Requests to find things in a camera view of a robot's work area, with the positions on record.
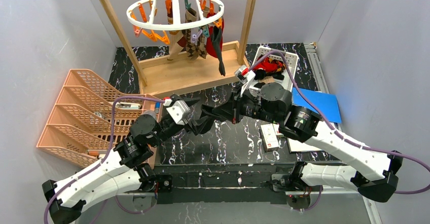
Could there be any black sock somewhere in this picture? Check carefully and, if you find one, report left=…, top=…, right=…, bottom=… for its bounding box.
left=190, top=105, right=221, bottom=135
left=210, top=26, right=226, bottom=76

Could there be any orange clothes peg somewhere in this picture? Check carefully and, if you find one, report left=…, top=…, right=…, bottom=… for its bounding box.
left=141, top=29, right=170, bottom=45

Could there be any white round clip hanger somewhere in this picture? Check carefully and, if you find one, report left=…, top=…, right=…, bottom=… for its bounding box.
left=126, top=0, right=225, bottom=31

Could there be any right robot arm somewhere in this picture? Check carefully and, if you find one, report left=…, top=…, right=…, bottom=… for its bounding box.
left=201, top=83, right=402, bottom=203

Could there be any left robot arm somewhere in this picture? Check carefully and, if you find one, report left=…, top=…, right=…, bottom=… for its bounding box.
left=42, top=94, right=202, bottom=223

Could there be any blue grey stamp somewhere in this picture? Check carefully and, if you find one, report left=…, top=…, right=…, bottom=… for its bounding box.
left=154, top=102, right=160, bottom=114

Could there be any small white red box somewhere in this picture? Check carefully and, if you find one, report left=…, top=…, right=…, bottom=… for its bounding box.
left=260, top=124, right=279, bottom=152

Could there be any white stapler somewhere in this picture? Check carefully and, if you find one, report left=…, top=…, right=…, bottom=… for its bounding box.
left=116, top=102, right=142, bottom=110

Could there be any brown argyle sock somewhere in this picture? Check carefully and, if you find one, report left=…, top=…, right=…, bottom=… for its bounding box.
left=183, top=8, right=207, bottom=60

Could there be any red sock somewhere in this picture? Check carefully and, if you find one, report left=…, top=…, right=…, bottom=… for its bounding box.
left=206, top=21, right=224, bottom=58

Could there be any beige sock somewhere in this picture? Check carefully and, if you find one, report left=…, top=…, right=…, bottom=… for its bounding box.
left=167, top=31, right=187, bottom=61

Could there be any white flat board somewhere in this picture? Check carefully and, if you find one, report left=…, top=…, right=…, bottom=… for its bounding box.
left=273, top=124, right=322, bottom=153

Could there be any white perforated laundry basket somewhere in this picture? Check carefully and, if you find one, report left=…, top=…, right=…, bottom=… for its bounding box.
left=253, top=46, right=299, bottom=92

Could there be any peach mesh file organizer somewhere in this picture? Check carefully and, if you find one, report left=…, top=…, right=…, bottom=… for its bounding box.
left=36, top=69, right=162, bottom=168

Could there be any blue folder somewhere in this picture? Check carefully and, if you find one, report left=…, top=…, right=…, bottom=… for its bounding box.
left=292, top=88, right=342, bottom=124

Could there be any striped sock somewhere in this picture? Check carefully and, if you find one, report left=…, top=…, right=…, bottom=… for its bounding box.
left=165, top=0, right=173, bottom=24

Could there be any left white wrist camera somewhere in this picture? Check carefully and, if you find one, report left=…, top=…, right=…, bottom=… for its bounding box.
left=163, top=95, right=190, bottom=126

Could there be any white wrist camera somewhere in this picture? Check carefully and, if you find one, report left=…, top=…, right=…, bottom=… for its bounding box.
left=163, top=95, right=190, bottom=126
left=234, top=65, right=256, bottom=97

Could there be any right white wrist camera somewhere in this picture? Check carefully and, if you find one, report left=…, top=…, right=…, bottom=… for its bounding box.
left=234, top=65, right=256, bottom=97

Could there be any wooden hanger rack frame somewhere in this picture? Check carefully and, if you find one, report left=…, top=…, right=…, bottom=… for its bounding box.
left=99, top=0, right=256, bottom=97

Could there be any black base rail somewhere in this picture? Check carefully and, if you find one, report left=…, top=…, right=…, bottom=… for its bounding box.
left=72, top=162, right=337, bottom=205

